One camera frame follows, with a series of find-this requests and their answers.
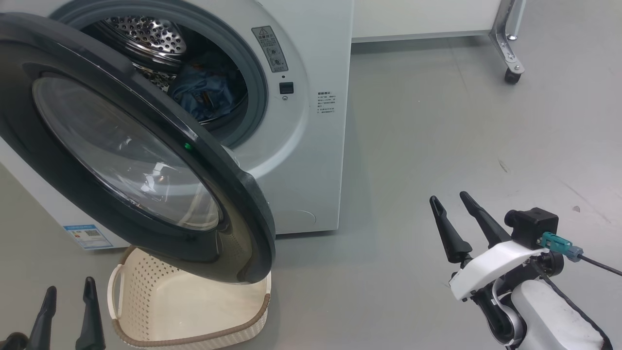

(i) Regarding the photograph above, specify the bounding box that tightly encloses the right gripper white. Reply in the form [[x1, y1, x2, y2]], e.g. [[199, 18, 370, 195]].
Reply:
[[430, 191, 545, 347]]

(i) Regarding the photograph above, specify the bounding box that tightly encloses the black round washer door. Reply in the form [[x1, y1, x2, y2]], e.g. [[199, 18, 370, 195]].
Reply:
[[0, 12, 276, 285]]

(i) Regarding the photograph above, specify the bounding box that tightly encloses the small printed text label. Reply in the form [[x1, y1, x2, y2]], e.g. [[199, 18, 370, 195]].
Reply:
[[317, 91, 339, 117]]

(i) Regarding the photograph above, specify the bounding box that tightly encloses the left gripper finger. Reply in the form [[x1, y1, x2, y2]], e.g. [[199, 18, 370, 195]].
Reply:
[[27, 286, 57, 350], [75, 277, 106, 350]]

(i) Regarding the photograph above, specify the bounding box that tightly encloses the right teal cable connector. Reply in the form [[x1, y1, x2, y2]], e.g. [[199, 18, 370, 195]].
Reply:
[[537, 231, 584, 263]]

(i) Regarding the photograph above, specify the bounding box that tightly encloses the white panel board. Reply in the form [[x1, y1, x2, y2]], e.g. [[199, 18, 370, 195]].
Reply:
[[351, 0, 503, 43]]

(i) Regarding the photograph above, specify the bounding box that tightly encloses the white front-load washing machine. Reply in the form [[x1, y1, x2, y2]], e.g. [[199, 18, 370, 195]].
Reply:
[[0, 0, 354, 251]]

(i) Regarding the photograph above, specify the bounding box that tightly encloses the steel washer drum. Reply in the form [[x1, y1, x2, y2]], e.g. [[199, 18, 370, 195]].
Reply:
[[92, 16, 243, 122]]

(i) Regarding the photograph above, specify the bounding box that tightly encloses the blue cartoon print garment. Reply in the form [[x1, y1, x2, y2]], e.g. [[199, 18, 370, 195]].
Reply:
[[170, 63, 240, 120]]

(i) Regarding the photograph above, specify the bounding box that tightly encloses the blue energy label sticker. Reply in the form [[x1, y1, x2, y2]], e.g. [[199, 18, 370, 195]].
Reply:
[[63, 224, 113, 251]]

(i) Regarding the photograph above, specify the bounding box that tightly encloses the cream perforated laundry basket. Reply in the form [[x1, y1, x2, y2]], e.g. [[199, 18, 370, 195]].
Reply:
[[107, 245, 272, 349]]

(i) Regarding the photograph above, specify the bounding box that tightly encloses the grey warning sticker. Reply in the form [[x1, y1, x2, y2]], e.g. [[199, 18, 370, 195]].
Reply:
[[251, 25, 289, 73]]

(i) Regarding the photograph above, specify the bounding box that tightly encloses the metal frame leg with caster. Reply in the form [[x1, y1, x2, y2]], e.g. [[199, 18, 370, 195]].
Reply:
[[488, 0, 526, 85]]

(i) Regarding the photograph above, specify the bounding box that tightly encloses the black cable along right arm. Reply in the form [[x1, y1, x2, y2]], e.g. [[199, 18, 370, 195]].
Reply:
[[539, 275, 615, 350]]

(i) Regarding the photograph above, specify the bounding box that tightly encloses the black right camera cable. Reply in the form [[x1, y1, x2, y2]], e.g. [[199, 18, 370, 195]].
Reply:
[[581, 254, 622, 278]]

